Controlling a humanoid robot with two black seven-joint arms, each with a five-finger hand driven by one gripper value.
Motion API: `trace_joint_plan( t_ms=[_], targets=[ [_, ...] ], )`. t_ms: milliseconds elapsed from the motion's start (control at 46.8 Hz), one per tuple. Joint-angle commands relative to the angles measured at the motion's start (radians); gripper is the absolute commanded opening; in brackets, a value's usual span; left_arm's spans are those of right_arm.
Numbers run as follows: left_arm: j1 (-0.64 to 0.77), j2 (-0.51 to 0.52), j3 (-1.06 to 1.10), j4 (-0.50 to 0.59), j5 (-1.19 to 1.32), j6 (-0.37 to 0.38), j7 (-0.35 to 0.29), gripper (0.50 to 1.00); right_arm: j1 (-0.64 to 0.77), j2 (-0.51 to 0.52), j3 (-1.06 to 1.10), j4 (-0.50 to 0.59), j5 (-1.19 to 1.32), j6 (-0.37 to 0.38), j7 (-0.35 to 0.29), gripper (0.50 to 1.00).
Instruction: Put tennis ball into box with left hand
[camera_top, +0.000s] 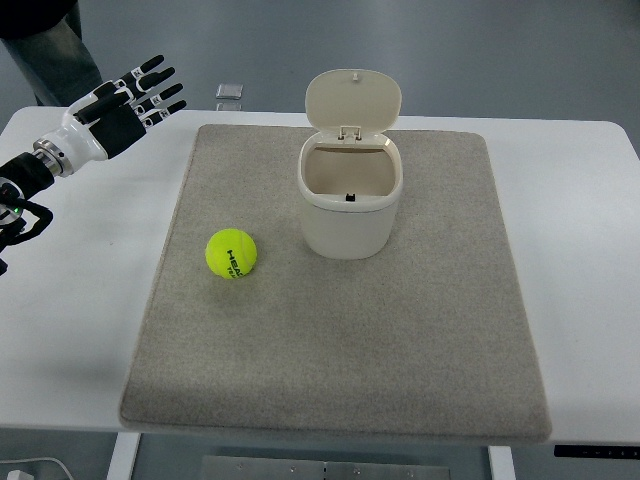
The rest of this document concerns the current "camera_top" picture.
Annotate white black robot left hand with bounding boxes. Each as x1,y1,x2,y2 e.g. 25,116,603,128
33,55,186,177

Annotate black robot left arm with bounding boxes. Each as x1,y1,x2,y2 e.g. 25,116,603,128
1,153,54,251

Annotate metal table base plate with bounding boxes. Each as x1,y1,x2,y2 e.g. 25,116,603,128
200,456,451,480

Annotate white power strip with cable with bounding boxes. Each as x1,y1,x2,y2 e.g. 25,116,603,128
1,456,75,480

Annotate white right table leg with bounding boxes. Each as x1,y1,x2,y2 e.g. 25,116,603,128
488,446,516,480

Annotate yellow tennis ball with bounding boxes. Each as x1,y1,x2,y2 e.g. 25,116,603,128
205,228,258,279

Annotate small clear floor plate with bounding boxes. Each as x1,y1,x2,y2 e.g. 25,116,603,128
216,83,244,100

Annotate white table leg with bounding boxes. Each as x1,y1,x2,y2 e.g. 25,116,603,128
488,446,516,480
106,433,141,480

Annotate white left table leg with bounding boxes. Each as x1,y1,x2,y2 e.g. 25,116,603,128
106,433,141,480

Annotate cream bin with open lid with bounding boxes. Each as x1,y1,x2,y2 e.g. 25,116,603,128
297,69,404,260

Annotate beige felt mat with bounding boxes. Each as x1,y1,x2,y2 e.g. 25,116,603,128
119,125,552,444

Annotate black table control panel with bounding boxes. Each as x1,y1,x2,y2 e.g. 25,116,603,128
554,444,640,460

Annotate person's grey trouser legs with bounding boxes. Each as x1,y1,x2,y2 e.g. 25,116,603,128
1,0,103,107

